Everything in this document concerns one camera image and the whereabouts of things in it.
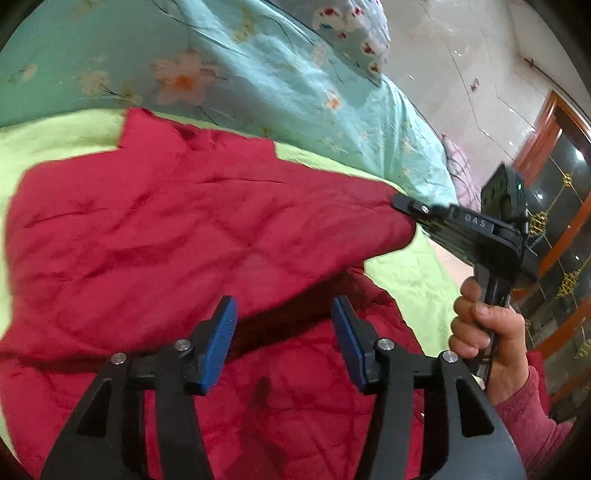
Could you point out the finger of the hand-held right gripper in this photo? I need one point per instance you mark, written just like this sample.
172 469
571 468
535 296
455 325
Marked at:
418 206

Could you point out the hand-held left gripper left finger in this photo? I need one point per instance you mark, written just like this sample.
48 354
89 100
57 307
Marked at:
219 344

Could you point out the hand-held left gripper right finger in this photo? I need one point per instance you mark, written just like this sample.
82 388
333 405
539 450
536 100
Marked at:
346 344

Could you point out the red quilted garment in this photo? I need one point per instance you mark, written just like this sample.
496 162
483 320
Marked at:
184 221

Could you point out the person's right forearm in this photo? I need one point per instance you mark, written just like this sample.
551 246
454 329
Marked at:
531 424

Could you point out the person's right hand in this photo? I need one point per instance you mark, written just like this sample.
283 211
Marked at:
501 332

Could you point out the pink patterned cloth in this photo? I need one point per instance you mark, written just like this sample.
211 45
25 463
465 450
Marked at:
464 180

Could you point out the wooden framed glass door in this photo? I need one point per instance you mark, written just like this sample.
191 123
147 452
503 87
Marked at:
545 124

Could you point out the teal floral quilt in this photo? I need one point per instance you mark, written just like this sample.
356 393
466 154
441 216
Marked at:
277 92

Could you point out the floral pillow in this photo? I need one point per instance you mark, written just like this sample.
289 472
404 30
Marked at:
355 27

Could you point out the light green blanket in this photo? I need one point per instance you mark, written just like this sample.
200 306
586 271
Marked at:
60 136

